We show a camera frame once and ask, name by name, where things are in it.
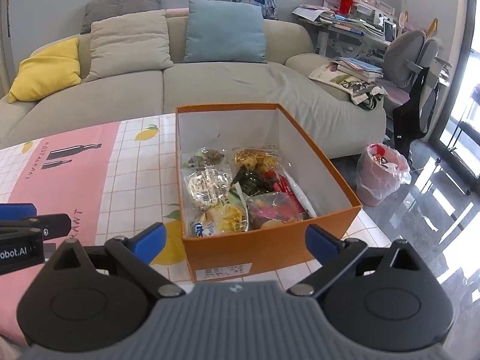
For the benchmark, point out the white carrot stick snack box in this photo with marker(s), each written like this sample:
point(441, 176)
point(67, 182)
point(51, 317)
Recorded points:
point(296, 194)

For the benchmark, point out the yellow chips bag blue logo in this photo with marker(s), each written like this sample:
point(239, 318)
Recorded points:
point(225, 218)

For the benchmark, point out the golden fried snack pack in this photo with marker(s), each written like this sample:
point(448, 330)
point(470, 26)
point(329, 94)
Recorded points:
point(262, 159)

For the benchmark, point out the beige cushion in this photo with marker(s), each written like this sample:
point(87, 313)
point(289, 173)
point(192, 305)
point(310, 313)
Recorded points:
point(129, 43)

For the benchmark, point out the grey fuzzy cushion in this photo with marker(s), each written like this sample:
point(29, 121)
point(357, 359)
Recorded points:
point(104, 9)

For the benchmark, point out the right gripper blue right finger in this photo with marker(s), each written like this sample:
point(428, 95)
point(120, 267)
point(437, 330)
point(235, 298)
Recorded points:
point(336, 258)

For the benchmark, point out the beige sofa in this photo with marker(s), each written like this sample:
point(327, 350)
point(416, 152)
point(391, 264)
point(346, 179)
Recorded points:
point(339, 127)

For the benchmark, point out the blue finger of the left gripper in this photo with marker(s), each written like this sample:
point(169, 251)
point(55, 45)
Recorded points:
point(17, 210)
point(52, 226)

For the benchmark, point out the light blue cushion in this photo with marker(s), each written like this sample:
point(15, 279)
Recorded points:
point(220, 31)

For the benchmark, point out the grey office chair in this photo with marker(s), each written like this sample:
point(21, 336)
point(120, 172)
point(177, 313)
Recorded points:
point(413, 75)

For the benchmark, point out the yellow cushion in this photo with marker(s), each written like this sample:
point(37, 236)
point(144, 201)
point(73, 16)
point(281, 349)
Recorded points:
point(49, 71)

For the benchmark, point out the brown nut snack bag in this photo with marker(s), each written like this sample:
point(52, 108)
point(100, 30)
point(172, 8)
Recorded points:
point(205, 157)

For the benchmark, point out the stack of magazines on sofa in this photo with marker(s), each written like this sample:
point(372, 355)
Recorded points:
point(358, 80)

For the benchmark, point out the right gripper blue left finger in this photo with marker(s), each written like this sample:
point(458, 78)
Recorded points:
point(132, 257)

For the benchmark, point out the pink trash bin with bag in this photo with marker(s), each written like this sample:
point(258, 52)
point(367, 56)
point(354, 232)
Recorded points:
point(380, 172)

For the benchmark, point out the white rice cracker pack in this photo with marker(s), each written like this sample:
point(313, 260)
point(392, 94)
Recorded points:
point(208, 186)

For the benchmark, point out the cluttered desk with books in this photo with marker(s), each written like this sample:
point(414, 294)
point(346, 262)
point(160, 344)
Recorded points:
point(364, 33)

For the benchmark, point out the dark seaweed snack pack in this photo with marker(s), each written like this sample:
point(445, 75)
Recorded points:
point(252, 182)

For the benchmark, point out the clear bag of red candies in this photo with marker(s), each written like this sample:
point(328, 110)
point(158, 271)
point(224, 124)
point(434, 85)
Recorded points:
point(269, 210)

